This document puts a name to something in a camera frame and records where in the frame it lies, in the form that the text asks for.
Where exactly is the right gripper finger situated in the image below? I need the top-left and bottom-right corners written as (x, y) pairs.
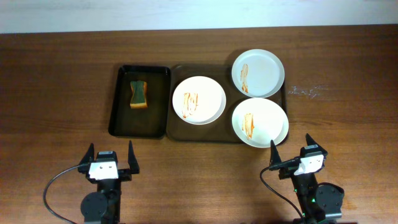
top-left (305, 133), bottom-right (318, 147)
top-left (269, 140), bottom-right (282, 166)

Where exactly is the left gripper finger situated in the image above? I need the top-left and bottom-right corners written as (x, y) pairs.
top-left (79, 143), bottom-right (95, 165)
top-left (127, 141), bottom-right (140, 174)

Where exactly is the white plate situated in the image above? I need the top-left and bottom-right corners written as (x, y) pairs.
top-left (231, 49), bottom-right (285, 98)
top-left (231, 98), bottom-right (289, 148)
top-left (172, 76), bottom-right (226, 125)

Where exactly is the green and orange sponge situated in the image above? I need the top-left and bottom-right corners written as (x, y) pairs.
top-left (130, 80), bottom-right (148, 109)

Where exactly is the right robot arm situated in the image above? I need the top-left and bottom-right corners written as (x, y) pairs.
top-left (269, 134), bottom-right (345, 223)

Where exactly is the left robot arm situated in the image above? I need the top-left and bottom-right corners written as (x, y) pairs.
top-left (78, 142), bottom-right (140, 224)

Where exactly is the black small tray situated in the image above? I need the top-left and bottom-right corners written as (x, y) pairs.
top-left (108, 65), bottom-right (171, 139)

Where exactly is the brown large serving tray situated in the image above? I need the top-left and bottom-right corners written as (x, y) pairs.
top-left (165, 63), bottom-right (290, 144)

